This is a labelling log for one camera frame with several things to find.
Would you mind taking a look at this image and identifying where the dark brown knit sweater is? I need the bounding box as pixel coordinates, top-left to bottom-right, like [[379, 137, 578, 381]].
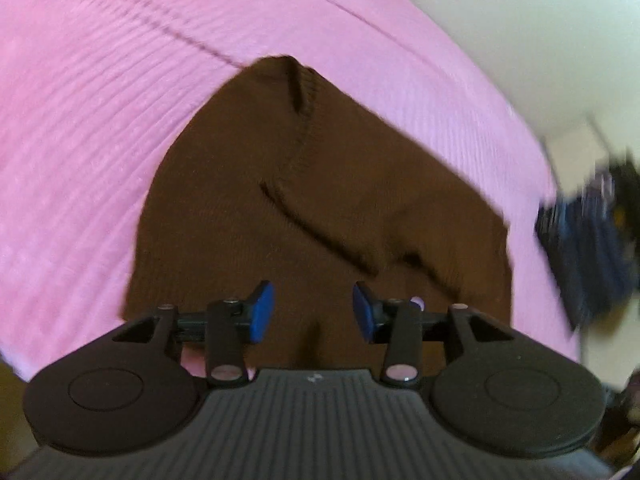
[[120, 55, 516, 378]]

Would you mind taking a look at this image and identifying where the pink ribbed bed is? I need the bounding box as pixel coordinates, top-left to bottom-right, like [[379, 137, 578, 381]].
[[0, 0, 586, 386]]

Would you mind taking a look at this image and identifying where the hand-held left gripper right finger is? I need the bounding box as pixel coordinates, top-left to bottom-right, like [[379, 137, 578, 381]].
[[352, 280, 516, 390]]

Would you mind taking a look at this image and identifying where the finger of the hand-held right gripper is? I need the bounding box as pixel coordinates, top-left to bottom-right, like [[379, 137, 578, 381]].
[[535, 195, 637, 331]]

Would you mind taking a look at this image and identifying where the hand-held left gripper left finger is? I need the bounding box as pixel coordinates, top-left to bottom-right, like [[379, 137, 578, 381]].
[[112, 280, 277, 388]]

